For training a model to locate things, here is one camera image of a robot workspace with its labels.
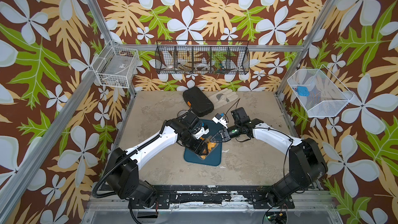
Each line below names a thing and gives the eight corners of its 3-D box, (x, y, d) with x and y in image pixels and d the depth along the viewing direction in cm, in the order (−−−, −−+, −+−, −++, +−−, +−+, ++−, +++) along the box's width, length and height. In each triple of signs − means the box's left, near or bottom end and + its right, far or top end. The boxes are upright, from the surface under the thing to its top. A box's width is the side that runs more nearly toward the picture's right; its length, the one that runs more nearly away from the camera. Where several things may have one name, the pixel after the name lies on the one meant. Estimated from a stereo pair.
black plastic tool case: (198, 120, 106) (199, 115, 101) (181, 97, 119) (180, 92, 115) (216, 110, 111) (217, 105, 106) (197, 89, 124) (197, 84, 120)
